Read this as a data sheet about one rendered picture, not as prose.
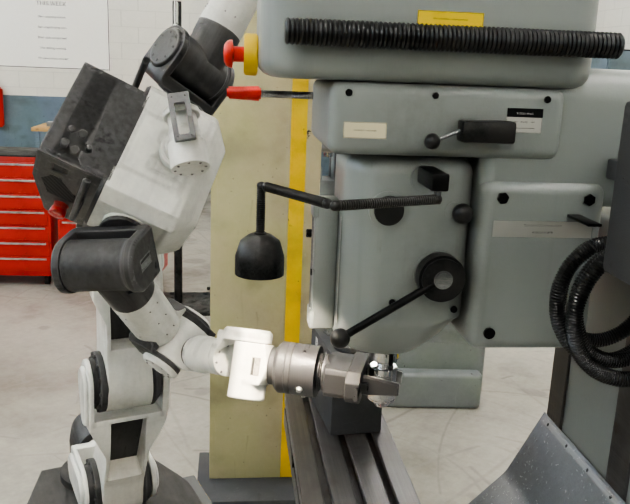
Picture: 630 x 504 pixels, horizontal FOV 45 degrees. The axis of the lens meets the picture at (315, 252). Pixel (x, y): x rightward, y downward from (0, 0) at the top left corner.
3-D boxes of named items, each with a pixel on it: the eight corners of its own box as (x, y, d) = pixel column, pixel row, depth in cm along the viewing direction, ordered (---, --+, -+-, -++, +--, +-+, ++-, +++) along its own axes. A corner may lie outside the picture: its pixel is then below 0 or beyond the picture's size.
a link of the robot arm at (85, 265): (88, 313, 135) (53, 274, 124) (99, 270, 140) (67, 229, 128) (149, 312, 133) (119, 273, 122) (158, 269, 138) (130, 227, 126)
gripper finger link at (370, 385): (398, 397, 123) (361, 392, 125) (399, 379, 123) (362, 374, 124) (397, 401, 122) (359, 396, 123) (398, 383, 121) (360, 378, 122)
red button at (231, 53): (223, 67, 109) (223, 38, 108) (223, 67, 113) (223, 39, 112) (245, 68, 109) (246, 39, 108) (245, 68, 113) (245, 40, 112)
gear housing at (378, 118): (327, 155, 103) (331, 80, 101) (310, 137, 127) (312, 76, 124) (561, 161, 107) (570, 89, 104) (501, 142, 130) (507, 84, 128)
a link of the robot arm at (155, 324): (136, 360, 154) (90, 308, 135) (173, 310, 159) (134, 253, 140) (179, 384, 149) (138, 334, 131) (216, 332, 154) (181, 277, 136)
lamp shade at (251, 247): (225, 270, 111) (226, 229, 109) (266, 264, 115) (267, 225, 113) (251, 283, 105) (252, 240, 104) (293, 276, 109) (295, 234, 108)
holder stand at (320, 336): (329, 436, 169) (333, 353, 164) (308, 394, 189) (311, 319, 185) (381, 432, 171) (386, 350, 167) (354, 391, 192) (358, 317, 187)
